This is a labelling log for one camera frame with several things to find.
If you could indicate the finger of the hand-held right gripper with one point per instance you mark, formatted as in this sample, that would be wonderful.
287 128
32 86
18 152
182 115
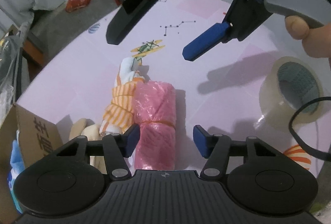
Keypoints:
134 11
204 41

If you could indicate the orange striped white cloth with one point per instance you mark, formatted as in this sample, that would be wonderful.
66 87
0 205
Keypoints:
121 99

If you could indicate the person's right hand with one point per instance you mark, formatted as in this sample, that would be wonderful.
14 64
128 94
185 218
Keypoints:
318 42

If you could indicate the brown wooden board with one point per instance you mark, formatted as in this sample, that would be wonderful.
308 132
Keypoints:
33 52

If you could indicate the brown cardboard box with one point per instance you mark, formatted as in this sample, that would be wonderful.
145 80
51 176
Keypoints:
38 130

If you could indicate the pink plastic-wrapped roll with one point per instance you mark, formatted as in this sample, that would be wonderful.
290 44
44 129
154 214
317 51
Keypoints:
155 110

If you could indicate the clear packing tape roll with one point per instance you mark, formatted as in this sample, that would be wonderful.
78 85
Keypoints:
269 99

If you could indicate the blue and white towel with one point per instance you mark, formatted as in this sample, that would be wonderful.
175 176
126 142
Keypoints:
16 162

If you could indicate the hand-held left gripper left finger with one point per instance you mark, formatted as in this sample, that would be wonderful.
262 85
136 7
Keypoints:
132 140

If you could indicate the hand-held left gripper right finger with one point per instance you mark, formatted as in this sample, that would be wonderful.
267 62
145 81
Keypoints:
201 141

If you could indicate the tan round puff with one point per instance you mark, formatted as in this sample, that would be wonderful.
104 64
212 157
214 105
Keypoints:
77 127

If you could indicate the beige plush item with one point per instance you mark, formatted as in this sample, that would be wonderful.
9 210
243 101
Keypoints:
91 132

